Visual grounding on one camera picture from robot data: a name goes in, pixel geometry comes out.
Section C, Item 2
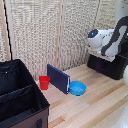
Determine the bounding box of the black fabric storage box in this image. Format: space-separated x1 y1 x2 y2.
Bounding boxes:
0 58 51 128

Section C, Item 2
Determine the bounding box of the beige woven folding screen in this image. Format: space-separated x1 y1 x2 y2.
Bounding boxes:
0 0 118 81

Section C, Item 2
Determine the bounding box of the dark blue flat board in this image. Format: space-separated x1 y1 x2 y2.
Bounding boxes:
46 63 72 95

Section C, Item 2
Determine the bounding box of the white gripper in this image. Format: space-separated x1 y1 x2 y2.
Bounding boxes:
88 49 116 63

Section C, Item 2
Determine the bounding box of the red plastic cup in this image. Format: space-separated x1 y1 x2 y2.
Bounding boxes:
38 75 51 91

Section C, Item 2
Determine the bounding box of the blue plastic bowl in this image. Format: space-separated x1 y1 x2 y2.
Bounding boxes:
68 80 87 97

